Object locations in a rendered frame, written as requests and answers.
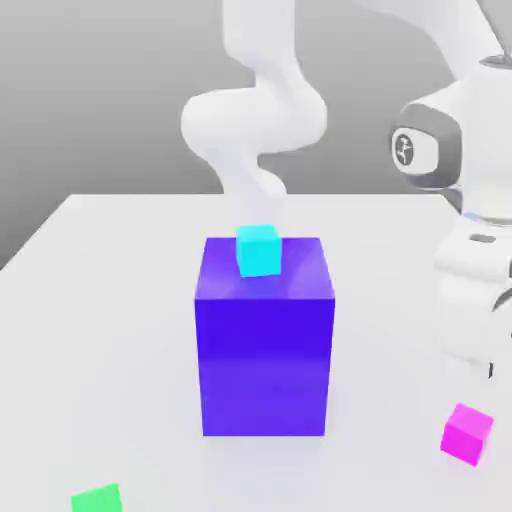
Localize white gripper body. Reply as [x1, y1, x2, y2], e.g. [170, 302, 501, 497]
[437, 277, 512, 380]

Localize small magenta cube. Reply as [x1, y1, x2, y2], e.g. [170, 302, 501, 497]
[439, 402, 496, 468]

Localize small cyan cube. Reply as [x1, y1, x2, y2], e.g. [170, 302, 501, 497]
[234, 223, 283, 279]

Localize small green cube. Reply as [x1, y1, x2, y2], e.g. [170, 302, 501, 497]
[70, 482, 123, 512]

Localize large purple box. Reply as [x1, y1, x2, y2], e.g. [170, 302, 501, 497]
[194, 236, 336, 438]

